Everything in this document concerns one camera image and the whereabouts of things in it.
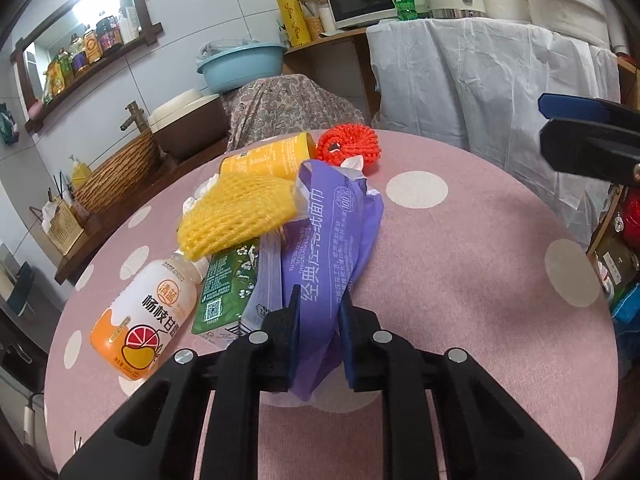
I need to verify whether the yellow green seasoning packet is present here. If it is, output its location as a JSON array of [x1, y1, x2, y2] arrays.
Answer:
[[44, 49, 76, 96]]

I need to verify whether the white pump bottle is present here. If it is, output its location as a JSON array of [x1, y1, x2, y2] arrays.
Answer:
[[120, 7, 141, 43]]

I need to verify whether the brown rice cooker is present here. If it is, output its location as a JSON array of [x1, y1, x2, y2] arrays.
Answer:
[[148, 89, 231, 158]]

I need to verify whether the yellow can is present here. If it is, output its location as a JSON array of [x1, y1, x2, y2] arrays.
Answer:
[[220, 131, 317, 181]]

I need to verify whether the purple tissue packet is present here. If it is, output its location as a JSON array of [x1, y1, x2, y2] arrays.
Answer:
[[241, 159, 385, 403]]

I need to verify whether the dark soy sauce bottle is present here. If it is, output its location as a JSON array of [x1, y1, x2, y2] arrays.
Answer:
[[95, 10, 123, 53]]

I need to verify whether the pink polka-dot tablecloth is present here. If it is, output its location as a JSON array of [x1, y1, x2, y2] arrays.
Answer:
[[44, 129, 621, 480]]

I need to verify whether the yellow oil bottle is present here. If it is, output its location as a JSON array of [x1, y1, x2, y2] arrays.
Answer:
[[67, 34, 91, 73]]

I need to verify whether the orange white drink bottle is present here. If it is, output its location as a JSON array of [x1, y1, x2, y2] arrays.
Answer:
[[90, 251, 210, 382]]

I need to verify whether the yellow soap dispenser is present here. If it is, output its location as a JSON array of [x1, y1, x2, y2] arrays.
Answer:
[[69, 155, 92, 188]]

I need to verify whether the white cloth cover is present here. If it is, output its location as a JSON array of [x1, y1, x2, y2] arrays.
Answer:
[[366, 17, 621, 256]]

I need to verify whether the grey plastic bag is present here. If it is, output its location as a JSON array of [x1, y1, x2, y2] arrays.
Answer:
[[200, 38, 261, 58]]

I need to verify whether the amber oil bottle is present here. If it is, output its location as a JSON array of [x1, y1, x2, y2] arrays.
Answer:
[[82, 25, 103, 63]]

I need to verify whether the blue packet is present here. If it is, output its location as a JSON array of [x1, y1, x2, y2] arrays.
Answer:
[[612, 282, 640, 326]]

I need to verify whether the red round container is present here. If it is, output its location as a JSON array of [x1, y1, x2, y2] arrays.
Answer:
[[615, 195, 640, 248]]

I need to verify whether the bronze faucet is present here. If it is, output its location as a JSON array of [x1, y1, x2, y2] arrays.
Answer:
[[121, 101, 148, 133]]

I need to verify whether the wooden vanity counter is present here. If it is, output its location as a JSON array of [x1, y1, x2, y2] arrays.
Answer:
[[54, 150, 231, 286]]

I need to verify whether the green drink carton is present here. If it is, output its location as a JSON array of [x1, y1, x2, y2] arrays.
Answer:
[[191, 239, 261, 346]]

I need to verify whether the white tissue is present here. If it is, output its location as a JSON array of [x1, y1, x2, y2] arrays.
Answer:
[[182, 174, 221, 211]]

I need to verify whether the wooden side cabinet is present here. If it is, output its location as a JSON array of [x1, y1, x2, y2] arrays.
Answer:
[[282, 27, 381, 121]]

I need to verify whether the yellow foam fruit net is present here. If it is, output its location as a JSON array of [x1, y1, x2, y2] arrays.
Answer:
[[177, 172, 297, 261]]

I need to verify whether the glass jar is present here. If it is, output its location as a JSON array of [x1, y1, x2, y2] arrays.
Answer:
[[300, 0, 326, 41]]

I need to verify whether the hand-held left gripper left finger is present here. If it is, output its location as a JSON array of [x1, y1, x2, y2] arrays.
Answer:
[[59, 285, 302, 480]]

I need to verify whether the wooden framed mirror shelf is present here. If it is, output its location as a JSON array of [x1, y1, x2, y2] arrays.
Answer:
[[11, 0, 165, 133]]

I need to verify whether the woven sink basin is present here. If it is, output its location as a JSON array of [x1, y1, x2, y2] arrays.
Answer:
[[75, 130, 161, 216]]

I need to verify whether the yellow wrap roll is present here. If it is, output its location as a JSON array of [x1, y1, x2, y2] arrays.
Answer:
[[272, 0, 311, 47]]

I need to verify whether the red foam fruit net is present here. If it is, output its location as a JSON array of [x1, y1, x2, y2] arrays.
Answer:
[[316, 124, 383, 167]]

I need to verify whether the blue plastic basin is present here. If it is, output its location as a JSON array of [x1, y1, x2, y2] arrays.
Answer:
[[196, 42, 287, 95]]

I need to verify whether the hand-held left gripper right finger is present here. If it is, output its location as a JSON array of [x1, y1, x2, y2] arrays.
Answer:
[[339, 290, 583, 480]]

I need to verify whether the paisley cloth cover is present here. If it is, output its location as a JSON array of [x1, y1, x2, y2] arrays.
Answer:
[[220, 74, 368, 153]]

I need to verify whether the green wall-hung packet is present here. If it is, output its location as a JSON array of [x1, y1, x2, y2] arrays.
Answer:
[[0, 102, 21, 146]]

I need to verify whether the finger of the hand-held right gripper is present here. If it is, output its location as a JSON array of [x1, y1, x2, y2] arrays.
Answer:
[[538, 92, 640, 126], [540, 118, 640, 183]]

